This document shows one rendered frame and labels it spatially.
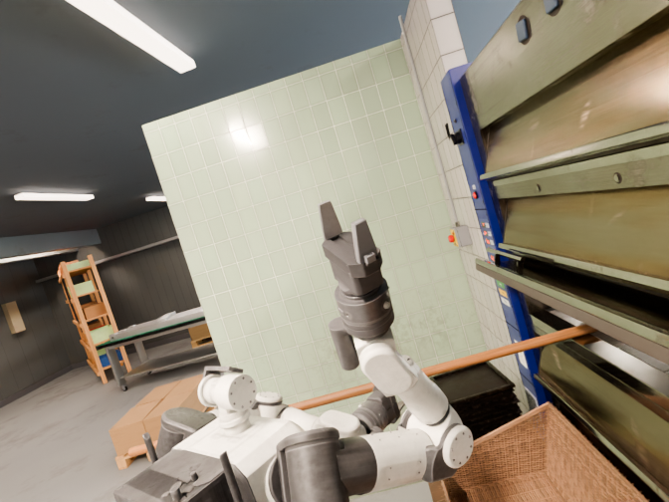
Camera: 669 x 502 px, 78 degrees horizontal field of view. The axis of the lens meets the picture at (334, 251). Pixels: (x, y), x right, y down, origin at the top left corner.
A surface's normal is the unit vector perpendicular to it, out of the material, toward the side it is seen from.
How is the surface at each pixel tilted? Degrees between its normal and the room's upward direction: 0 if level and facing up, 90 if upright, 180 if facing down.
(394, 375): 114
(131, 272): 90
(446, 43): 90
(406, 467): 98
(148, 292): 90
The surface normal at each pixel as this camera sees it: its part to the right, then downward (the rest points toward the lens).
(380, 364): 0.07, 0.47
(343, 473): 0.54, -0.50
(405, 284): -0.05, 0.10
